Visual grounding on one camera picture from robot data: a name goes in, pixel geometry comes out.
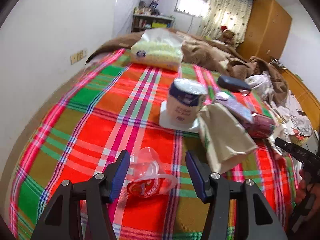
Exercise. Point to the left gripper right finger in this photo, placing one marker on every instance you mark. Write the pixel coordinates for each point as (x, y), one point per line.
(256, 218)

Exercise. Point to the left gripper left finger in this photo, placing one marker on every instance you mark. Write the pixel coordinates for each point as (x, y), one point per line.
(61, 217)

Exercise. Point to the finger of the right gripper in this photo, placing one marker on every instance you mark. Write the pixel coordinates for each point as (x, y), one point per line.
(300, 154)

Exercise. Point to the dark red soda can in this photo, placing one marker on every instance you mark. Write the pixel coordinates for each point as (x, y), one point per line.
(261, 126)

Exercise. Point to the beige paper bag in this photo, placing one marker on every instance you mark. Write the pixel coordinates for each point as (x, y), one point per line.
(225, 141)

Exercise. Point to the clear jelly cup red lid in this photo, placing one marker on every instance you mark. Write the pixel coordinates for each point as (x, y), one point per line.
(149, 176)

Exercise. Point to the white blue yogurt cup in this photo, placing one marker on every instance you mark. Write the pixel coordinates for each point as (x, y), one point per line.
(185, 99)

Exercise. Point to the purple milk carton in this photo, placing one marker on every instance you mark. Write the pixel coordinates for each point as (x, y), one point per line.
(241, 112)

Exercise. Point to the person right hand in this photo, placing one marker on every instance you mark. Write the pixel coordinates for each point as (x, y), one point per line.
(301, 194)

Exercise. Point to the pale pink crumpled sheet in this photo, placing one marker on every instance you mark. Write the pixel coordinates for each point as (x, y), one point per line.
(296, 122)

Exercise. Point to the wooden headboard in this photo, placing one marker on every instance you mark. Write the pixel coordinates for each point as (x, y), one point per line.
(307, 100)

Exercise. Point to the white floral pillow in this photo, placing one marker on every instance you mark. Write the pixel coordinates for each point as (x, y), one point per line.
(262, 85)

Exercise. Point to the dark blue glasses case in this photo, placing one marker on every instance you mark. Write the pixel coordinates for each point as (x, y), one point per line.
(232, 84)

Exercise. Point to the plaid red green blanket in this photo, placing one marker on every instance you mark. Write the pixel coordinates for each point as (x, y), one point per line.
(116, 107)

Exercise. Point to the wooden wardrobe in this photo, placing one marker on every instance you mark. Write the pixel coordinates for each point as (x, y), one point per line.
(267, 31)

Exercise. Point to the brown teddy bear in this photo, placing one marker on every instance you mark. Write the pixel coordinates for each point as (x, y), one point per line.
(227, 36)

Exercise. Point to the brown fleece blanket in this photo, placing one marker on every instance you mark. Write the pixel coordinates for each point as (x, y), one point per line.
(218, 57)

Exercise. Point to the green white tissue pack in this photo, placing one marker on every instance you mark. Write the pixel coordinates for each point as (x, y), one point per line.
(158, 48)

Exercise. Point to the patterned window curtain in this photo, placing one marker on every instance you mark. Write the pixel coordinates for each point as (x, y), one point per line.
(233, 14)

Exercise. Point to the cluttered white shelf unit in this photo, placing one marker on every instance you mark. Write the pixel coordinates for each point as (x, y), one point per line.
(149, 18)

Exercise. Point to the small bright window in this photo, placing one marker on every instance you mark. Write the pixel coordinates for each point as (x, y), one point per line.
(196, 8)

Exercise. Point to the wall power socket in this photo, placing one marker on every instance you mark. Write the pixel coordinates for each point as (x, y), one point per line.
(76, 57)

